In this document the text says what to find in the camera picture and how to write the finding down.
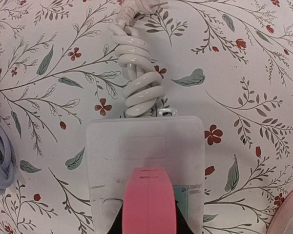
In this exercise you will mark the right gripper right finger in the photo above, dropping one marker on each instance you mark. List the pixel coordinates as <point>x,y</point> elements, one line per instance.
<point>181,224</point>

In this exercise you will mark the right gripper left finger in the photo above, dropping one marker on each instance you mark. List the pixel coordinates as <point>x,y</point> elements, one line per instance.
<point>116,227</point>

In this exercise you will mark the pink plug adapter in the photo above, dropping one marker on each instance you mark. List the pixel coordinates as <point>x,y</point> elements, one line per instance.
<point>149,203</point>

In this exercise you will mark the white power strip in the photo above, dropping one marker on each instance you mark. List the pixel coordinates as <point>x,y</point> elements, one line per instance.
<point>115,147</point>

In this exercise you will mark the pink round socket base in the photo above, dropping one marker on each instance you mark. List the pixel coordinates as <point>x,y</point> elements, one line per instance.
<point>282,222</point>

